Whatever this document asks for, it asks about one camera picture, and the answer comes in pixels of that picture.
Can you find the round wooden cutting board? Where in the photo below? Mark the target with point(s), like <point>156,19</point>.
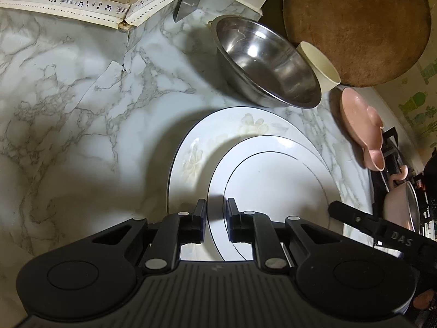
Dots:
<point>358,24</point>

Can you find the pink mouse-shaped plate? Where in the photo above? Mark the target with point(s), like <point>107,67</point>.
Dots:
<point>358,119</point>

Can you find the small white black-rimmed plate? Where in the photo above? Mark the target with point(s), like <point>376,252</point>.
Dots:
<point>273,177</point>

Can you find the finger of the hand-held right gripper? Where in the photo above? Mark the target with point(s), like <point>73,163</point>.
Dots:
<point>351,217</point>

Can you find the cream bowl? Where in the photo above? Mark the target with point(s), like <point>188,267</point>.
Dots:
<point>319,65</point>

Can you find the green plant wall sticker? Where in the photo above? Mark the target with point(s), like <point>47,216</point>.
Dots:
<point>418,106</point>

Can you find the large white floral plate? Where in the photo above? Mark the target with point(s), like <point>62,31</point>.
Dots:
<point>191,150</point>

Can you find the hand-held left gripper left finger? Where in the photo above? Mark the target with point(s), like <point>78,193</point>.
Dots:
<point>199,222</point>

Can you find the music note trim strip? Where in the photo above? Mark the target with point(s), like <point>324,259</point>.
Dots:
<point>51,3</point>
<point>153,1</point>

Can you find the person's right hand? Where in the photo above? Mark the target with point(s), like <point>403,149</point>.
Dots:
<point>424,300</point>

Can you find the stainless steel bowl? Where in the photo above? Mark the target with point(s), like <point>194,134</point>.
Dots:
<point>263,61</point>

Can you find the black gas stove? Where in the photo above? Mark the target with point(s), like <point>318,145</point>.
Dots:
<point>391,150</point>

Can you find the pink pan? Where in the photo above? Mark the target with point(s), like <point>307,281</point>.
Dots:
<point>401,208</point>

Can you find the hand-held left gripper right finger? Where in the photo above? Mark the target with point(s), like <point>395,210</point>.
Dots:
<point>234,225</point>

